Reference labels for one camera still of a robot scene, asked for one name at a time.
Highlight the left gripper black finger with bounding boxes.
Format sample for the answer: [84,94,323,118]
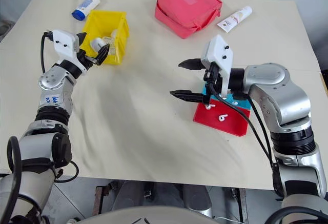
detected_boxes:
[76,32,88,51]
[95,43,111,67]

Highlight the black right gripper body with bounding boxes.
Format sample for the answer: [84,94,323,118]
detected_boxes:
[203,63,223,105]

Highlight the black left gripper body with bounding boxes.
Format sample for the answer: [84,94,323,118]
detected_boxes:
[77,49,100,70]

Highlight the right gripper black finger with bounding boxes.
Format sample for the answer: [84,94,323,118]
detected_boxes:
[178,58,206,71]
[169,89,209,104]

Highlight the yellow plastic bin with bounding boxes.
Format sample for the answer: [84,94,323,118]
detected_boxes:
[81,9,131,66]

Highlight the white tube with blue cap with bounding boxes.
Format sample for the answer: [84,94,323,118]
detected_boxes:
[71,0,101,21]

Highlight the teal plastic tray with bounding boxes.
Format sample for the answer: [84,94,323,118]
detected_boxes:
[201,83,253,111]

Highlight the red plastic tray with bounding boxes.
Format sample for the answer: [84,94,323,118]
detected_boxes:
[193,98,251,138]

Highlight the cream table cloth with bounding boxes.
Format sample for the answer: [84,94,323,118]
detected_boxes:
[0,0,328,191]

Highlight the pink fabric pouch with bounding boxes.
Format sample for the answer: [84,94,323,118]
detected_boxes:
[154,0,223,40]

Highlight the white cosmetic tube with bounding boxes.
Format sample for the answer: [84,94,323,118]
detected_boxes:
[216,5,253,34]

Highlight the dark grey rounded shape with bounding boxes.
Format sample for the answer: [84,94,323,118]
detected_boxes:
[114,180,155,209]
[179,182,214,217]

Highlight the cream robot torso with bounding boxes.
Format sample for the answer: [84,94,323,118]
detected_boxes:
[83,205,216,224]

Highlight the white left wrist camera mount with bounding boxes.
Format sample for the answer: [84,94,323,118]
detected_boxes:
[49,29,87,72]

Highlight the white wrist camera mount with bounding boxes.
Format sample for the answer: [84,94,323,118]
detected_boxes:
[200,34,235,99]
[49,29,87,72]

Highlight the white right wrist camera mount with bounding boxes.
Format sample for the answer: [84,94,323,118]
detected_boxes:
[200,34,235,99]

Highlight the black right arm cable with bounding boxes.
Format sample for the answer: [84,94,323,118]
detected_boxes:
[207,82,279,170]

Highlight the rusty metal table bracket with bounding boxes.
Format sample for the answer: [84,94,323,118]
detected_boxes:
[92,185,110,216]
[230,187,249,224]

